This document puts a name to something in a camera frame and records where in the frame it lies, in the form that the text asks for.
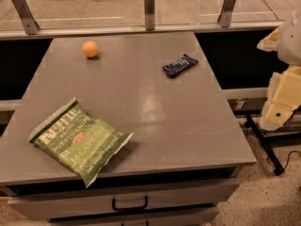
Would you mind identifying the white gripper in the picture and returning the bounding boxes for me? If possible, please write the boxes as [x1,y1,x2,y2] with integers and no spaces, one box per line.
[257,10,301,131]

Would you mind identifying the blue rxbar blueberry wrapper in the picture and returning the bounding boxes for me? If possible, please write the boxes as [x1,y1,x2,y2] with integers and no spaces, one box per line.
[162,54,198,78]

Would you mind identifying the green jalapeno chip bag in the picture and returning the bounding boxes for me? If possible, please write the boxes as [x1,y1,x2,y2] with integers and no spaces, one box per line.
[28,98,133,187]

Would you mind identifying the metal railing base bar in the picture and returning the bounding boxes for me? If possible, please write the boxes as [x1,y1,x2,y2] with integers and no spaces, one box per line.
[0,20,284,40]

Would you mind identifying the black metal stand leg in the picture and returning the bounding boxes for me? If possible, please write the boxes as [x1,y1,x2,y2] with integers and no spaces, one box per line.
[245,115,285,176]

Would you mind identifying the grey lower drawer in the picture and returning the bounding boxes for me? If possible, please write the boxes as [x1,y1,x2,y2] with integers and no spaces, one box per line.
[47,207,218,226]

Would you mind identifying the grey drawer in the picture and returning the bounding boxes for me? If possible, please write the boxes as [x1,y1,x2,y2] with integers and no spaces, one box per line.
[47,207,218,226]
[8,178,239,219]

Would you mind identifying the orange ball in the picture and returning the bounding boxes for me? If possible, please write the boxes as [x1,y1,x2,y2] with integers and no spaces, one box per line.
[82,40,99,58]

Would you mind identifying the grey top drawer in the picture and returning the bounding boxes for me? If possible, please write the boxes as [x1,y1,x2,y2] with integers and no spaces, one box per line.
[8,178,239,219]

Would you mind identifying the right metal railing bracket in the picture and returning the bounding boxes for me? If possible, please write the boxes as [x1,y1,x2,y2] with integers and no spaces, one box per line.
[217,0,236,27]

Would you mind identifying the metal railing bracket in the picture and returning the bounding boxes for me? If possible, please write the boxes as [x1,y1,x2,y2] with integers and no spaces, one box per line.
[11,0,40,35]
[144,0,155,30]
[217,0,236,27]

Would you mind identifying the black cable on floor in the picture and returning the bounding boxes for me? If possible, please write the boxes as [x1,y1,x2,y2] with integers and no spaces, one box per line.
[266,150,301,171]

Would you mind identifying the middle metal railing bracket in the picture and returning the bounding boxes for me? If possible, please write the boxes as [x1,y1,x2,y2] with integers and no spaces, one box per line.
[144,0,155,30]

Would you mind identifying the black drawer handle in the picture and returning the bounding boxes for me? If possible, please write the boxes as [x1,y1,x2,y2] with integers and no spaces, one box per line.
[111,196,149,212]

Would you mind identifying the left metal railing bracket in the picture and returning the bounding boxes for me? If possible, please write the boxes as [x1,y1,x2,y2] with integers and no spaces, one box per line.
[11,0,40,35]

